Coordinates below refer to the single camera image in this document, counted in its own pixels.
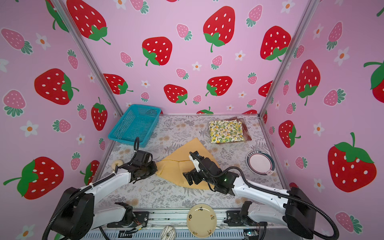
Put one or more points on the aluminium frame rail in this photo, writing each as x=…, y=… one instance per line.
x=158, y=219

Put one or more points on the chocolate drizzled donut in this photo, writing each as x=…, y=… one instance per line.
x=168, y=233

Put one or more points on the plain glazed donut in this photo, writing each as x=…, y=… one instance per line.
x=116, y=164

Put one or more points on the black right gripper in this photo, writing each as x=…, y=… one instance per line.
x=194, y=172

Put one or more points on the pink plate with teal rim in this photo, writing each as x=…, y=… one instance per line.
x=260, y=163

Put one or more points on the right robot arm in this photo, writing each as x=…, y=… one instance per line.
x=292, y=207

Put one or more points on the lemon print skirt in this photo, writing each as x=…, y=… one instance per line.
x=225, y=131

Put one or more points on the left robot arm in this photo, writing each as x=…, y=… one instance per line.
x=76, y=213

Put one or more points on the red plaid skirt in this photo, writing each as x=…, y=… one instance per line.
x=246, y=134

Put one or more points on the cream plate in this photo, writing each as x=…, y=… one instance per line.
x=201, y=221

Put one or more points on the tan skirt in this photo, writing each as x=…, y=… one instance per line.
x=172, y=167

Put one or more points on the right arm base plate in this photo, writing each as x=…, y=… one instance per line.
x=233, y=219

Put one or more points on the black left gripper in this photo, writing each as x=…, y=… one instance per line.
x=154, y=167

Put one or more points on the teal plastic basket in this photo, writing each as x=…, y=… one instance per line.
x=139, y=121

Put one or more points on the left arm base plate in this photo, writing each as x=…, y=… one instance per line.
x=138, y=218

